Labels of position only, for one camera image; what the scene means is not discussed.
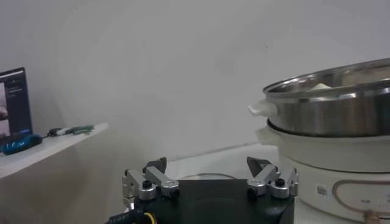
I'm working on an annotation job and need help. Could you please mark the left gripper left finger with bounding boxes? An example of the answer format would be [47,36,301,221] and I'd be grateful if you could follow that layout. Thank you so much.
[121,156,180,211]

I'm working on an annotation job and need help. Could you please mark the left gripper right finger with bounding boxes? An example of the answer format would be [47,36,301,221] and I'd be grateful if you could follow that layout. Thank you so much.
[246,156,300,200]

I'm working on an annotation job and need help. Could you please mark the white steamed baozi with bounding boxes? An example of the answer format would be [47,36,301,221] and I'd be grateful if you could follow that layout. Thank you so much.
[310,83,332,91]

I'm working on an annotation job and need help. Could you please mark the perforated steel steamer basket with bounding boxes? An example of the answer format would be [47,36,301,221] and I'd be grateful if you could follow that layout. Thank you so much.
[248,57,390,138]

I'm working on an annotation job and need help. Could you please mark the cream electric pot base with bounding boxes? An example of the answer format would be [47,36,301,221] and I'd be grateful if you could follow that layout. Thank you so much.
[255,120,390,224]

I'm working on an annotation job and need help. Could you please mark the white side table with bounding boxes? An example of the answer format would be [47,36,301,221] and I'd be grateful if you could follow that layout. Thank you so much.
[0,122,110,224]

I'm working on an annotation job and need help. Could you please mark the blue computer mouse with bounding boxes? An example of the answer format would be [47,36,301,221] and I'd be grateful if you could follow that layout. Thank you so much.
[0,133,43,156]

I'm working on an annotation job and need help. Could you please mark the computer monitor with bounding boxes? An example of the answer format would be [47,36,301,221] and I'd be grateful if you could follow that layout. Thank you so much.
[0,67,33,144]

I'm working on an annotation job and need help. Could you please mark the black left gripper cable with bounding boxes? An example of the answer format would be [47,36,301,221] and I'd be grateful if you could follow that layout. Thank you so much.
[105,209,157,224]

